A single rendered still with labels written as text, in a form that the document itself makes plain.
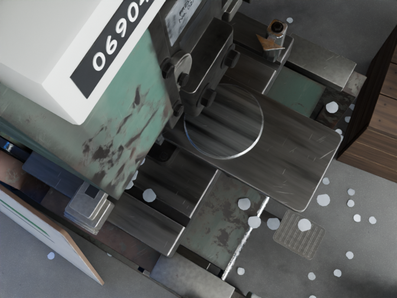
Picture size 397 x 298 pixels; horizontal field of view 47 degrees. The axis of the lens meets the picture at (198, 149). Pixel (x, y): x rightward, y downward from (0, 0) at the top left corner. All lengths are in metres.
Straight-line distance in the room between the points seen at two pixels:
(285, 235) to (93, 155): 1.04
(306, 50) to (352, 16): 0.85
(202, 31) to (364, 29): 1.24
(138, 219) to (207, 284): 0.16
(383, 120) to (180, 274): 0.68
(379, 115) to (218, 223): 0.59
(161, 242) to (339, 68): 0.47
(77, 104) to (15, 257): 1.44
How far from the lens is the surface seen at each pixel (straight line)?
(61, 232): 0.93
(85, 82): 0.16
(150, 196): 0.77
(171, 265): 0.82
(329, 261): 1.49
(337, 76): 0.92
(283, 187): 0.69
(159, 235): 0.76
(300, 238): 1.31
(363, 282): 1.52
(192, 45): 0.54
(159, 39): 0.34
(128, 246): 0.85
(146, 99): 0.34
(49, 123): 0.24
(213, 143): 0.70
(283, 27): 0.77
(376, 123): 1.23
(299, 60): 0.92
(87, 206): 0.74
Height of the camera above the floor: 1.46
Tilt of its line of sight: 74 degrees down
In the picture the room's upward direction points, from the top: 11 degrees counter-clockwise
